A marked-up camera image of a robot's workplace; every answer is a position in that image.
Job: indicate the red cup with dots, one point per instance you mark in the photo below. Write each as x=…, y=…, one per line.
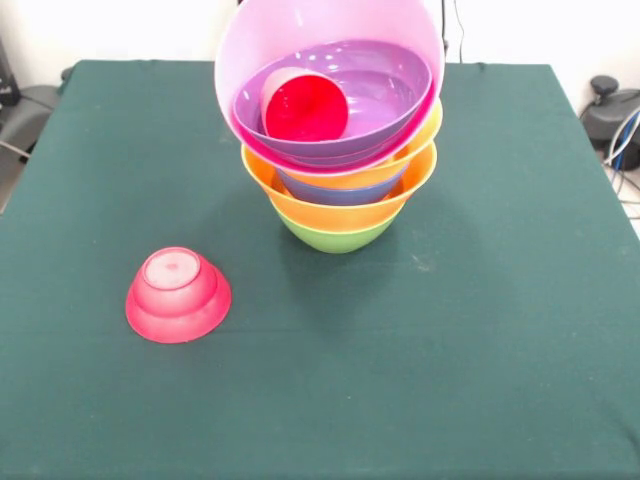
x=305, y=110

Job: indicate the blue bowl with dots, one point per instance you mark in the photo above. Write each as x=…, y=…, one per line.
x=340, y=195

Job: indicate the purple bowl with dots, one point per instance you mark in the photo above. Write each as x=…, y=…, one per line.
x=390, y=90

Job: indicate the orange bowl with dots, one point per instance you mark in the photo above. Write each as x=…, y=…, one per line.
x=425, y=145
x=345, y=215

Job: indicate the dark green tablecloth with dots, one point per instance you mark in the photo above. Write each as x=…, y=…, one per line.
x=350, y=375

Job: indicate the red bowl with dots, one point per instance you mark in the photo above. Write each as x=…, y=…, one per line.
x=175, y=310

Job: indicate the green bowl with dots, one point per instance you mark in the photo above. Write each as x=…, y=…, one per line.
x=335, y=242

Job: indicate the pink bowl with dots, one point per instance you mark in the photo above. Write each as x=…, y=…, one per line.
x=260, y=35

